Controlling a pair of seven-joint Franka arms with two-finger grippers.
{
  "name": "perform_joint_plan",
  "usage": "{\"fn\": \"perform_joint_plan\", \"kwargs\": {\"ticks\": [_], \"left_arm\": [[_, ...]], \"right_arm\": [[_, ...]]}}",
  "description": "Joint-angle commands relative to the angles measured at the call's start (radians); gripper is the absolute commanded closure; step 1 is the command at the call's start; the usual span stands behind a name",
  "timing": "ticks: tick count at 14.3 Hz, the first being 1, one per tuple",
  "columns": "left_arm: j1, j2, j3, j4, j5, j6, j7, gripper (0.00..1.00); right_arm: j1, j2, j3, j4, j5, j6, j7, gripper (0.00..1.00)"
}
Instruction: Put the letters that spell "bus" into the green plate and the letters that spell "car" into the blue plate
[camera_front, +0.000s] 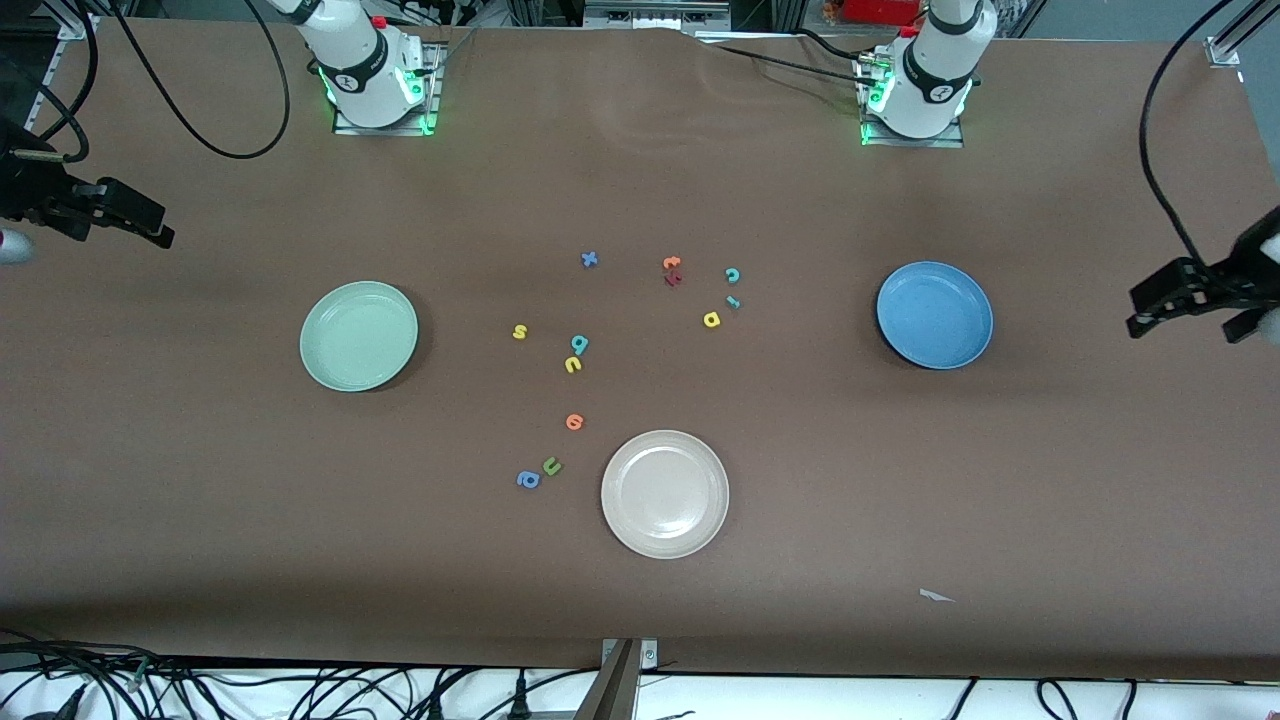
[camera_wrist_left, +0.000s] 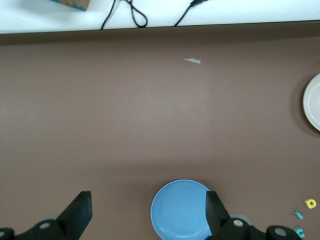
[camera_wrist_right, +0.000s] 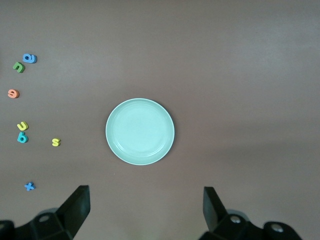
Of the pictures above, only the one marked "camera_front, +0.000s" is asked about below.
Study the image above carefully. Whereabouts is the thick black floor cable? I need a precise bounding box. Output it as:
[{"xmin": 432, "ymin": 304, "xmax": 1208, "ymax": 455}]
[{"xmin": 0, "ymin": 640, "xmax": 151, "ymax": 720}]

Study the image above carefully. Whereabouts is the blue plate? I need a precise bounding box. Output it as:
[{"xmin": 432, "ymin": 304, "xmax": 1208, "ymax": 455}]
[{"xmin": 876, "ymin": 261, "xmax": 995, "ymax": 371}]

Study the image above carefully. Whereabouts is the brown table cover sheet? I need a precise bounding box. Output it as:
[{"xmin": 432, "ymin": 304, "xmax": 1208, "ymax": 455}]
[{"xmin": 0, "ymin": 15, "xmax": 1280, "ymax": 681}]

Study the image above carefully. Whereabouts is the aluminium frame post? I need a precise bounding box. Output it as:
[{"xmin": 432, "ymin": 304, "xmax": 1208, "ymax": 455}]
[{"xmin": 575, "ymin": 638, "xmax": 659, "ymax": 720}]

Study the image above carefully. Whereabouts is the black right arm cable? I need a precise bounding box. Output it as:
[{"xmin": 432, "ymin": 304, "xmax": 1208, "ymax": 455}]
[{"xmin": 0, "ymin": 0, "xmax": 292, "ymax": 166}]

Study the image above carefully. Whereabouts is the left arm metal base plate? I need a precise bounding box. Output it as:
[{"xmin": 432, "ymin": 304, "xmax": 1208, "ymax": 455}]
[{"xmin": 858, "ymin": 50, "xmax": 966, "ymax": 149}]

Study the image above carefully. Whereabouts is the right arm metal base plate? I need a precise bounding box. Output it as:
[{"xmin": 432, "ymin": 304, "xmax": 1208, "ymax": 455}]
[{"xmin": 332, "ymin": 40, "xmax": 446, "ymax": 137}]

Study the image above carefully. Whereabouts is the red object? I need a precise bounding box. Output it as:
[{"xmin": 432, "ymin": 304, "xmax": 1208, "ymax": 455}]
[{"xmin": 840, "ymin": 0, "xmax": 921, "ymax": 26}]

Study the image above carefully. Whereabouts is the grey metal box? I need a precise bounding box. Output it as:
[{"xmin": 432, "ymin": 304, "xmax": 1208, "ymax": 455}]
[{"xmin": 583, "ymin": 0, "xmax": 731, "ymax": 31}]

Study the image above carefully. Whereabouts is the green plate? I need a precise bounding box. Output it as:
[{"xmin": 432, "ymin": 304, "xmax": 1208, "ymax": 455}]
[{"xmin": 299, "ymin": 280, "xmax": 420, "ymax": 393}]

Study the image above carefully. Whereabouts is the beige plate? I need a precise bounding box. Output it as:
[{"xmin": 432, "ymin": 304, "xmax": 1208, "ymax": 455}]
[{"xmin": 600, "ymin": 429, "xmax": 731, "ymax": 560}]

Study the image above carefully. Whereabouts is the thin black base cable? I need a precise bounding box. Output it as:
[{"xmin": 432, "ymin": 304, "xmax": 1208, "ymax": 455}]
[
  {"xmin": 715, "ymin": 43, "xmax": 869, "ymax": 83},
  {"xmin": 795, "ymin": 28, "xmax": 881, "ymax": 63}
]

